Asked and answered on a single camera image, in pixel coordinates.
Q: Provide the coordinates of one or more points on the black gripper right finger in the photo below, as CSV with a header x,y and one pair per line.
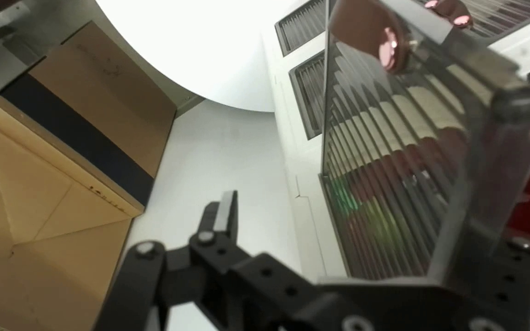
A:
x,y
501,185

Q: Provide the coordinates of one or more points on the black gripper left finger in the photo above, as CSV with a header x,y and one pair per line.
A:
x,y
146,277

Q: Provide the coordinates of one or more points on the dark transparent cabinet door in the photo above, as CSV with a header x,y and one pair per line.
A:
x,y
308,93
387,153
302,25

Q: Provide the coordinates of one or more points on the large creased cardboard box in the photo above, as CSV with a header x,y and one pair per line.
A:
x,y
32,214

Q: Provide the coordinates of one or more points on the cardboard box with black stripe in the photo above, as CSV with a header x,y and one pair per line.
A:
x,y
105,93

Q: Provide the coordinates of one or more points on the white stacked cabinet frame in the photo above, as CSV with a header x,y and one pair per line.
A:
x,y
293,185

